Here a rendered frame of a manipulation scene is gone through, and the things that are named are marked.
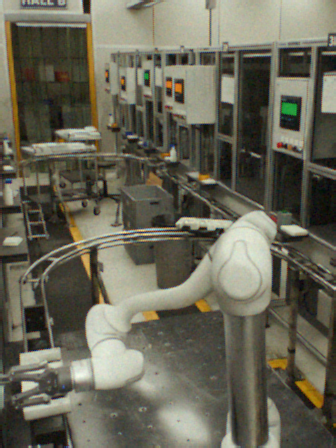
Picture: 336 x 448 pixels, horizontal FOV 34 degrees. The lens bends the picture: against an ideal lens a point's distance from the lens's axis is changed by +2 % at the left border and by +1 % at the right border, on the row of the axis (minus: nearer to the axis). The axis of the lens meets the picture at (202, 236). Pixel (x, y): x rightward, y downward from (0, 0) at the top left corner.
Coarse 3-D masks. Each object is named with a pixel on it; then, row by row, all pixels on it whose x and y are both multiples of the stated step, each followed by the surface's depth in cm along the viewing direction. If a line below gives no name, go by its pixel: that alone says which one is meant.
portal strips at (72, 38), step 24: (24, 24) 867; (48, 24) 879; (72, 24) 892; (24, 48) 877; (72, 48) 902; (24, 72) 887; (72, 72) 913; (24, 96) 897; (72, 96) 923; (48, 120) 922; (72, 120) 935; (72, 168) 958
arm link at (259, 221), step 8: (248, 216) 139; (256, 216) 138; (264, 216) 138; (232, 224) 143; (240, 224) 136; (248, 224) 136; (256, 224) 136; (264, 224) 136; (272, 224) 138; (224, 232) 138; (264, 232) 137; (272, 232) 137; (272, 240) 139
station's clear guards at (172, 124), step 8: (168, 56) 583; (184, 56) 532; (168, 64) 586; (184, 64) 535; (168, 120) 608; (176, 120) 577; (168, 128) 609; (176, 128) 581; (184, 128) 622; (192, 128) 529; (168, 136) 612; (176, 136) 584; (192, 136) 532; (168, 144) 615; (176, 144) 587; (192, 144) 534; (168, 152) 619; (176, 152) 589; (192, 152) 537; (192, 160) 539
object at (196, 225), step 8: (176, 224) 362; (184, 224) 369; (192, 224) 359; (200, 224) 366; (208, 224) 357; (216, 224) 364; (224, 224) 365; (192, 232) 362; (200, 232) 361; (208, 232) 360; (216, 232) 359
